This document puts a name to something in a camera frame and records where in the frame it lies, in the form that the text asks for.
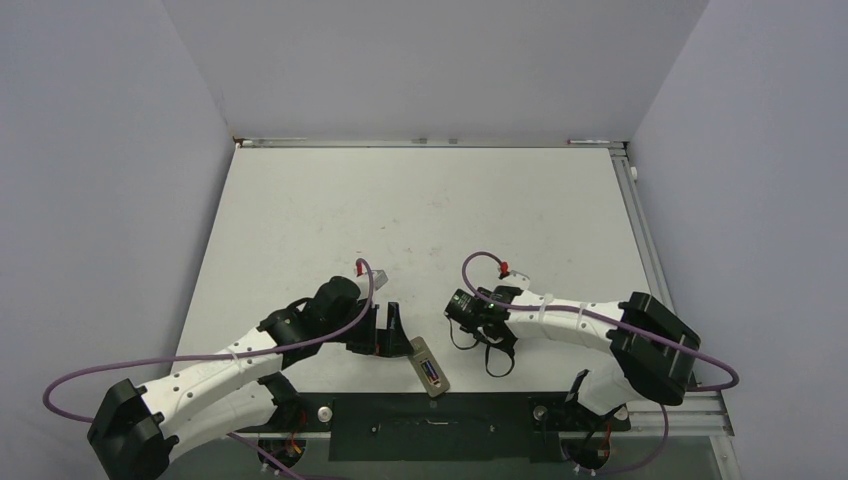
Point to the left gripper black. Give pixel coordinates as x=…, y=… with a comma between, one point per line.
x=382, y=342

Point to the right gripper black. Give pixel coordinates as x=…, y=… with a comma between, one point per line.
x=504, y=343

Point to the blue purple AAA battery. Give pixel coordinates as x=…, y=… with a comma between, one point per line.
x=433, y=377

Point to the white grey remote control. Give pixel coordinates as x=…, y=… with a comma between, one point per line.
x=421, y=352

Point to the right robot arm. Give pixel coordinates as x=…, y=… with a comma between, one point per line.
x=651, y=347

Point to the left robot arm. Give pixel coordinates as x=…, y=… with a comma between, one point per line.
x=138, y=430

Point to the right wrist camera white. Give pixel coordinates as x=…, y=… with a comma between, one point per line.
x=517, y=280

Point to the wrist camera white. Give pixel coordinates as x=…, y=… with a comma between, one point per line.
x=517, y=280
x=376, y=280

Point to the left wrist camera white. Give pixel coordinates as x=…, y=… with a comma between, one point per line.
x=376, y=280

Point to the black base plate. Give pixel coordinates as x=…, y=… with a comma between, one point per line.
x=540, y=427

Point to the aluminium rail right edge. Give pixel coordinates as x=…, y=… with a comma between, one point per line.
x=701, y=414

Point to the aluminium rail edge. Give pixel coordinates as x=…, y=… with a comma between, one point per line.
x=423, y=142
x=701, y=414

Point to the aluminium rail back edge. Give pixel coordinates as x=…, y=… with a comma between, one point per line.
x=423, y=142

